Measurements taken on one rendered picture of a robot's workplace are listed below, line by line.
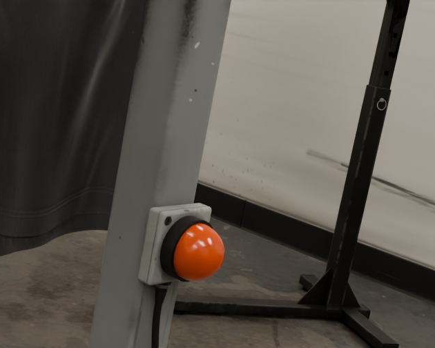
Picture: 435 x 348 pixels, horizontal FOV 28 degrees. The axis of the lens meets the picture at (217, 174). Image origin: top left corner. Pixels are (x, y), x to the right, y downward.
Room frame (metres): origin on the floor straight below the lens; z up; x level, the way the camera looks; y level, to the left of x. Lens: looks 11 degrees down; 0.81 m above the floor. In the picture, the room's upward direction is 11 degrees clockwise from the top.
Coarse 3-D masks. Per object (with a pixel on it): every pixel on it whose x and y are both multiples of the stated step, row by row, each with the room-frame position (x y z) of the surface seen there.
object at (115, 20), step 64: (0, 0) 0.77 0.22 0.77; (64, 0) 0.83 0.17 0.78; (128, 0) 0.91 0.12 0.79; (0, 64) 0.78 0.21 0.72; (64, 64) 0.85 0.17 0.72; (128, 64) 0.92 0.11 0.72; (0, 128) 0.79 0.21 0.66; (64, 128) 0.86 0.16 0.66; (0, 192) 0.79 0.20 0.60; (64, 192) 0.88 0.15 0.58
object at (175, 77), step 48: (192, 0) 0.54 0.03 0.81; (144, 48) 0.56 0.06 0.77; (192, 48) 0.54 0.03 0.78; (144, 96) 0.55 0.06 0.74; (192, 96) 0.55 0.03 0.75; (144, 144) 0.55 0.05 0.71; (192, 144) 0.56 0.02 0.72; (144, 192) 0.54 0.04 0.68; (192, 192) 0.56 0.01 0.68; (144, 240) 0.53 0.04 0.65; (144, 288) 0.54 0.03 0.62; (96, 336) 0.56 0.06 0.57; (144, 336) 0.55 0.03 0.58
